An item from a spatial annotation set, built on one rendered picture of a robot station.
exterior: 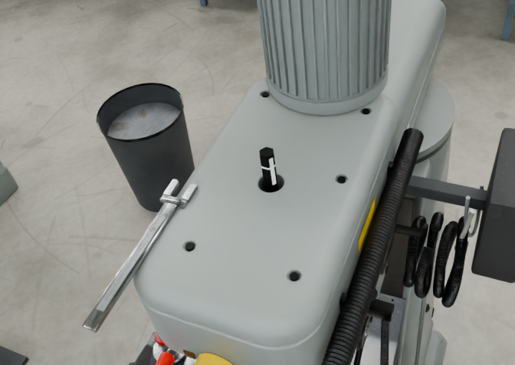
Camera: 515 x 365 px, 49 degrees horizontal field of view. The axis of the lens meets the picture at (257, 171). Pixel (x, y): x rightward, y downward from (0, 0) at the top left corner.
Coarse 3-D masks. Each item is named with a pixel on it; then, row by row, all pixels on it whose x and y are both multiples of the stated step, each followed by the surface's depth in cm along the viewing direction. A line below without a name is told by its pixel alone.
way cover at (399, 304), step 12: (384, 300) 155; (396, 300) 153; (396, 312) 155; (372, 324) 159; (396, 324) 156; (372, 336) 160; (396, 336) 157; (372, 348) 160; (396, 348) 157; (372, 360) 160
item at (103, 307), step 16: (192, 192) 79; (176, 208) 78; (160, 224) 75; (144, 240) 74; (144, 256) 72; (128, 272) 71; (112, 288) 69; (96, 304) 68; (112, 304) 68; (96, 320) 66
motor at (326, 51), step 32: (288, 0) 75; (320, 0) 74; (352, 0) 75; (384, 0) 79; (288, 32) 80; (320, 32) 78; (352, 32) 78; (384, 32) 82; (288, 64) 84; (320, 64) 82; (352, 64) 82; (384, 64) 88; (288, 96) 88; (320, 96) 86; (352, 96) 86
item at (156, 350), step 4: (152, 344) 149; (156, 344) 147; (156, 348) 147; (156, 352) 146; (160, 352) 146; (152, 356) 147; (156, 356) 145; (176, 356) 144; (180, 356) 144; (184, 356) 145; (152, 360) 146; (156, 360) 145; (176, 360) 144; (180, 360) 144; (184, 360) 145; (188, 360) 143; (192, 360) 143; (152, 364) 145; (172, 364) 143; (176, 364) 144; (180, 364) 144; (184, 364) 143; (188, 364) 142; (192, 364) 142
